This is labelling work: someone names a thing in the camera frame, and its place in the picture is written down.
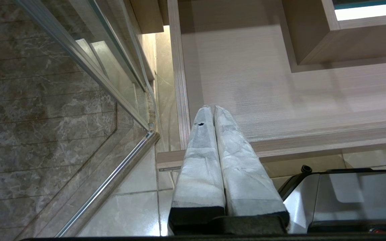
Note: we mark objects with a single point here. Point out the light wood vanity cabinet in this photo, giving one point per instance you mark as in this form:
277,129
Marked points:
280,87

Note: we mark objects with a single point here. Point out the light wood drawer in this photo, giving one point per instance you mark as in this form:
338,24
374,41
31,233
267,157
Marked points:
340,36

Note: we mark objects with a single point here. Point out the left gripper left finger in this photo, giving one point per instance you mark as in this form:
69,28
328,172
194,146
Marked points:
199,174

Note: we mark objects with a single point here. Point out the silver shower floor rail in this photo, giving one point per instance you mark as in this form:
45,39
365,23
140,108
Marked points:
112,182

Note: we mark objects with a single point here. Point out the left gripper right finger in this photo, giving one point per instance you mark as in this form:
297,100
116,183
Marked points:
243,177

